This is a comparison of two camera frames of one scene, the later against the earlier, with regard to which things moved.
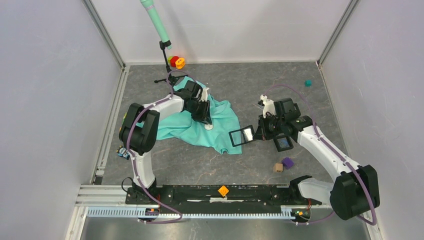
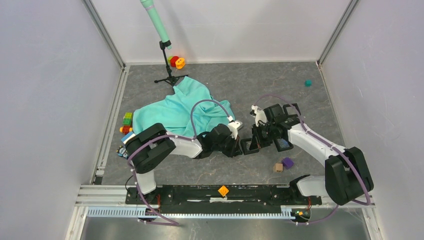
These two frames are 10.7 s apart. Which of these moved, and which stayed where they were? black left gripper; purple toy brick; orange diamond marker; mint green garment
Moved: black left gripper
Stayed: orange diamond marker; mint green garment; purple toy brick
